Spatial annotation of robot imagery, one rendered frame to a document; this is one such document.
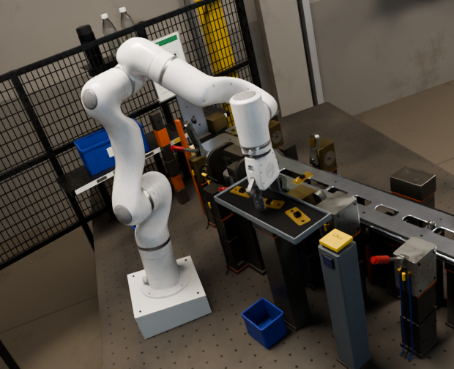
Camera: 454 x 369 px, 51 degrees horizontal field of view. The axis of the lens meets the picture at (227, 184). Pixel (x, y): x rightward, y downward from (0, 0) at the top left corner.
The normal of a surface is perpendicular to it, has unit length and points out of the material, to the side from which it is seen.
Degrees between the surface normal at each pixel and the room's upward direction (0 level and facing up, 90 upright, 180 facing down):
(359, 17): 90
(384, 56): 90
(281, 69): 90
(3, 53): 90
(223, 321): 0
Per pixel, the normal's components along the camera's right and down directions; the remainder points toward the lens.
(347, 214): 0.58, 0.28
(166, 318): 0.29, 0.42
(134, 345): -0.24, -0.84
